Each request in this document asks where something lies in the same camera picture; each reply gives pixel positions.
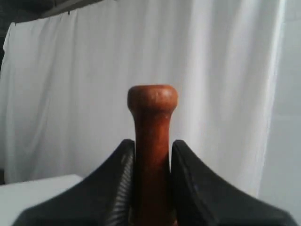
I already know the brown wooden handle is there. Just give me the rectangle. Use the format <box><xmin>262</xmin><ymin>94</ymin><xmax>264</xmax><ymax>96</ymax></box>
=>
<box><xmin>127</xmin><ymin>84</ymin><xmax>178</xmax><ymax>226</ymax></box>

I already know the white backdrop curtain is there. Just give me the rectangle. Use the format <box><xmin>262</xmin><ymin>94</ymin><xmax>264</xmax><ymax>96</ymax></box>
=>
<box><xmin>0</xmin><ymin>0</ymin><xmax>285</xmax><ymax>196</ymax></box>

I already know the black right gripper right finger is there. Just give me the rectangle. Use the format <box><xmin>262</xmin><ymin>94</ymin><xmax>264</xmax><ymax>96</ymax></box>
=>
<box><xmin>171</xmin><ymin>140</ymin><xmax>297</xmax><ymax>226</ymax></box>

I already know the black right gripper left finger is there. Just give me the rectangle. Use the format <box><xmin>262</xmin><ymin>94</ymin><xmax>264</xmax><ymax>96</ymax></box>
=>
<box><xmin>13</xmin><ymin>139</ymin><xmax>135</xmax><ymax>226</ymax></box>

